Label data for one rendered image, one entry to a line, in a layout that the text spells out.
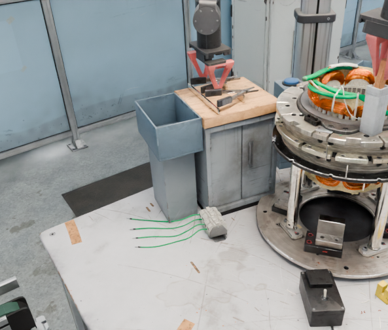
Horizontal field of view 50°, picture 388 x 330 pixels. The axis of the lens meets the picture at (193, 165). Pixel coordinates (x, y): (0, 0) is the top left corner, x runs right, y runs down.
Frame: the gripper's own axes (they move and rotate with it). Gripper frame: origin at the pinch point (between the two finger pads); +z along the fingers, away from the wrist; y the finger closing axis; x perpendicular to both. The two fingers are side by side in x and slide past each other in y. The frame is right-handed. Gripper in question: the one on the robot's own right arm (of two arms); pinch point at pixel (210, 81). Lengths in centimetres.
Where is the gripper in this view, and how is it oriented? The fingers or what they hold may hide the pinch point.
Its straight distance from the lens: 106.1
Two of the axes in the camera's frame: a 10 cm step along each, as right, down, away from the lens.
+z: 0.6, 8.4, 5.5
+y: 4.0, 4.8, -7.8
